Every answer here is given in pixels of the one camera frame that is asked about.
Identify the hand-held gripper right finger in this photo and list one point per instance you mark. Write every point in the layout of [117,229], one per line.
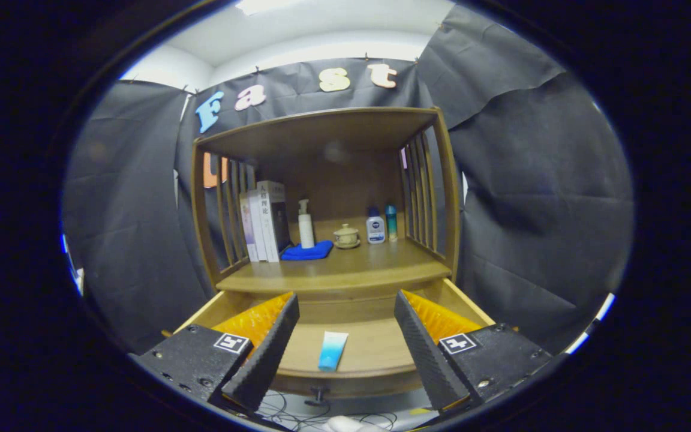
[426,354]

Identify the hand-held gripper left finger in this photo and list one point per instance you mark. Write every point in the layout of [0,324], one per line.
[270,354]

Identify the black round drawer knob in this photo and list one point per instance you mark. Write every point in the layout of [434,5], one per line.
[317,394]

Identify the blue white cosmetic tube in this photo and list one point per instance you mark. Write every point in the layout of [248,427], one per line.
[332,350]

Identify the wooden countertop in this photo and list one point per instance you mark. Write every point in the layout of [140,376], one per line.
[369,264]

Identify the wooden cabinet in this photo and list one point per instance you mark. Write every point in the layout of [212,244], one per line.
[333,129]

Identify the yellow tape piece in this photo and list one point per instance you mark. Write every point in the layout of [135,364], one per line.
[420,411]

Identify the blue folded cloth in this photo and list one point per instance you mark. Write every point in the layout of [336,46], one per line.
[306,251]

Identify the white pump bottle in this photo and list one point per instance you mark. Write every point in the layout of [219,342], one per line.
[306,231]

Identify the lavender book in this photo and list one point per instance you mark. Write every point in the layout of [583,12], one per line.
[247,228]

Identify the thin white book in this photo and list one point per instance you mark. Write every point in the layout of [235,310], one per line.
[257,225]

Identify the thick grey portrait book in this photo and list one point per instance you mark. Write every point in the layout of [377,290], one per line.
[273,219]

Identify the white bottle blue cap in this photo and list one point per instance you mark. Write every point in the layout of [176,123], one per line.
[375,228]

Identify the teal slim bottle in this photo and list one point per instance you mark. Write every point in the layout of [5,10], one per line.
[391,222]

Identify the beige lidded teacup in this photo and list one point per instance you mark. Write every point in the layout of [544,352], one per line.
[346,237]

